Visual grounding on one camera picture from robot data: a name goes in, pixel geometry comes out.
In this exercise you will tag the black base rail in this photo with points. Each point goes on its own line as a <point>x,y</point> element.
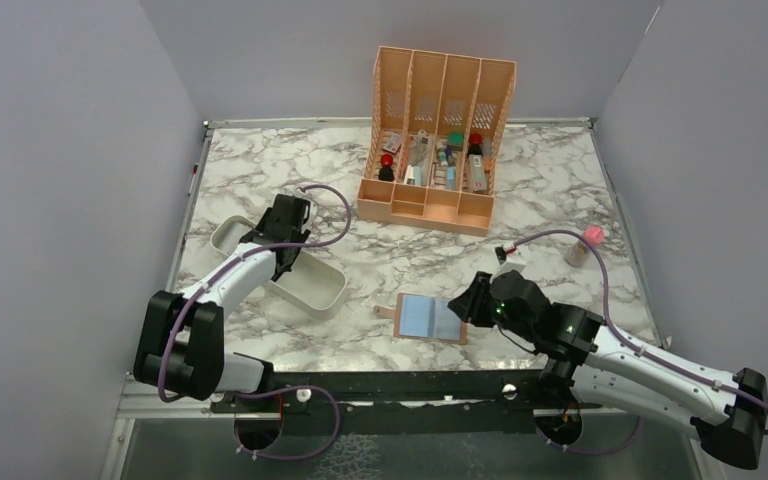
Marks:
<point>393,403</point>

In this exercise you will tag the red black stamp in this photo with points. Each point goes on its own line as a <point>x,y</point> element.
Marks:
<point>386,172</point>
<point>475,142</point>

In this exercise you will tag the brown leather card holder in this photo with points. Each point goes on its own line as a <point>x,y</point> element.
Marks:
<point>426,318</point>

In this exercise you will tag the white plastic tray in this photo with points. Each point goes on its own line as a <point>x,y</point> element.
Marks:
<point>313,286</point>

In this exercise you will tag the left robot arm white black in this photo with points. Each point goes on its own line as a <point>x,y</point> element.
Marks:
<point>181,347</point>

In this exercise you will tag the pink cap small bottle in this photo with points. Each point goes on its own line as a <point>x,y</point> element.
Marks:
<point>580,252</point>

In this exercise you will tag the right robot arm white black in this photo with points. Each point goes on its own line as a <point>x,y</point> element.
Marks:
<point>596,363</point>

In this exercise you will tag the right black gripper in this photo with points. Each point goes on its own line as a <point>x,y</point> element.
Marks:
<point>470,304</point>

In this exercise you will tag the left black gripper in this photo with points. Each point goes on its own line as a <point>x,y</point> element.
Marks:
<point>260,226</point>

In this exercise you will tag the red black stamp right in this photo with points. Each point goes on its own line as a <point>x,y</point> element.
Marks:
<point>475,142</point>

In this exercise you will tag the green cap bottle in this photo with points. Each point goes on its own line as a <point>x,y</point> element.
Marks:
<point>455,141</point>

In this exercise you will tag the peach desk organizer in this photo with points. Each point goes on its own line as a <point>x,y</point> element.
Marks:
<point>419,98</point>

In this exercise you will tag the red black stamp left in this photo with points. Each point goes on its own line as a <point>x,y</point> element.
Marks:
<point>386,172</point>

